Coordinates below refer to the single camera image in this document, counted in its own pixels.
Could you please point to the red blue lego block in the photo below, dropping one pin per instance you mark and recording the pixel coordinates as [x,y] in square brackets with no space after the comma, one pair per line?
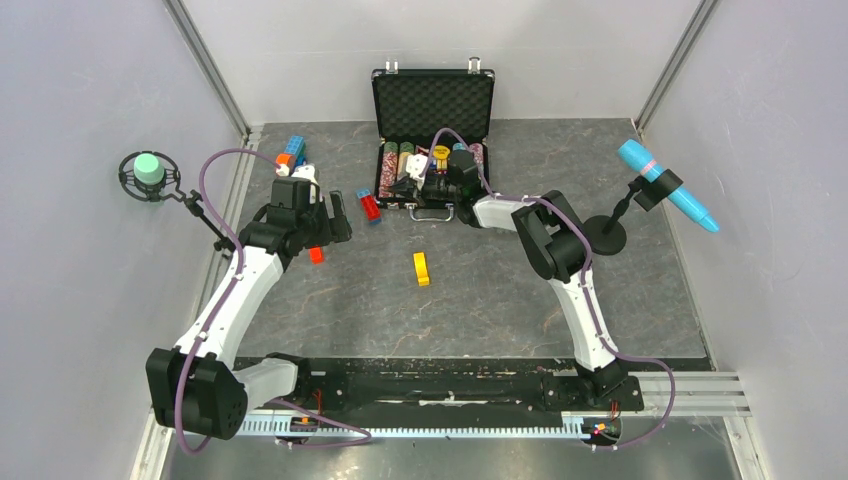
[369,205]

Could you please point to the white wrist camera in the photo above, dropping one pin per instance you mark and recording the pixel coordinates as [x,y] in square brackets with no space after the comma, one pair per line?
[416,167]
[306,171]

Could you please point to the orange block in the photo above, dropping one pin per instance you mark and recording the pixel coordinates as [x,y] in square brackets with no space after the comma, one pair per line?
[316,255]

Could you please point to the green microphone on stand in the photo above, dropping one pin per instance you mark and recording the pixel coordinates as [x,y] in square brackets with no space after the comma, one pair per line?
[153,177]

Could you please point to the black poker chip case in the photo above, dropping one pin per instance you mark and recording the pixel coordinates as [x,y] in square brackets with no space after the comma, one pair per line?
[419,108]

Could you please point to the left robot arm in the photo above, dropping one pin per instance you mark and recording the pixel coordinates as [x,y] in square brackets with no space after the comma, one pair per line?
[194,385]

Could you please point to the yellow arch block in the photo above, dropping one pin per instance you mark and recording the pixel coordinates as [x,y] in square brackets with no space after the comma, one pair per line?
[421,269]

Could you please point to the yellow dealer button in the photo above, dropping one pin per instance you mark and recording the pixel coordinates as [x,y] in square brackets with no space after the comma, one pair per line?
[441,152]

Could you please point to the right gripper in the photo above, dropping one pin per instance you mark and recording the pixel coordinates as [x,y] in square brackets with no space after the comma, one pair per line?
[408,189]

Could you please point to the blue microphone on stand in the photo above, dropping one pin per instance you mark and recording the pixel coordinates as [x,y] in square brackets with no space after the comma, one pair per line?
[652,185]

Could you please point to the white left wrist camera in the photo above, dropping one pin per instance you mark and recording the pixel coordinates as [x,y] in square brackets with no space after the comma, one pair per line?
[306,171]

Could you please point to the blue orange toy car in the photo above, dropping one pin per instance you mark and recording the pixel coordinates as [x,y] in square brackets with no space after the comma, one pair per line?
[293,155]

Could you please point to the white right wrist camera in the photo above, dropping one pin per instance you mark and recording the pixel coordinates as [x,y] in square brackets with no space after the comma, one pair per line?
[416,167]

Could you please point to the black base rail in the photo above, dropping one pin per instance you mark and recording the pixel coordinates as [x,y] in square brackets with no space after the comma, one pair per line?
[417,392]

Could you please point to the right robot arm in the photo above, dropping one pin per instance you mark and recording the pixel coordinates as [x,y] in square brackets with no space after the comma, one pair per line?
[552,238]

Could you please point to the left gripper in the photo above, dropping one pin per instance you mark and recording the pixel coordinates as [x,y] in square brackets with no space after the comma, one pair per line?
[336,228]

